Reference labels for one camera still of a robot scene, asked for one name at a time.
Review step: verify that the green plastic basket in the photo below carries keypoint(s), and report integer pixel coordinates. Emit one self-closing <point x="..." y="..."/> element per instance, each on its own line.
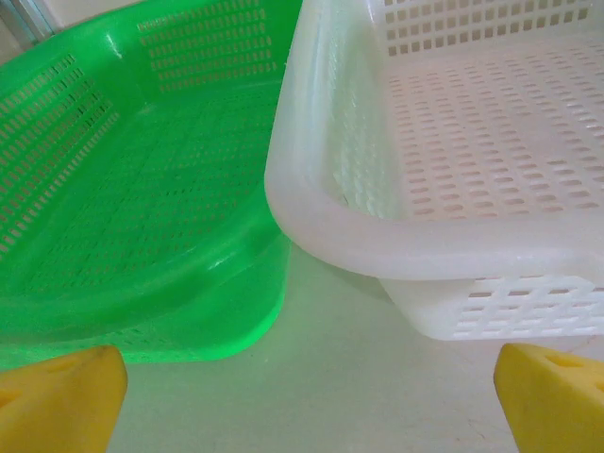
<point x="141" y="189"/>

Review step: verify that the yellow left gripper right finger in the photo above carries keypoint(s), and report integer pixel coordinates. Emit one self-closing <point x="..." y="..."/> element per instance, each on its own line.
<point x="557" y="410"/>

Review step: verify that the white plastic basket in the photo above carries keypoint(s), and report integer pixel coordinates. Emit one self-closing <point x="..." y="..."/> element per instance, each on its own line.
<point x="424" y="245"/>

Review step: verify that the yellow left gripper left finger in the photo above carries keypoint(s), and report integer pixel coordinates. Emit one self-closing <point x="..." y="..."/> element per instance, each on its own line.
<point x="56" y="406"/>

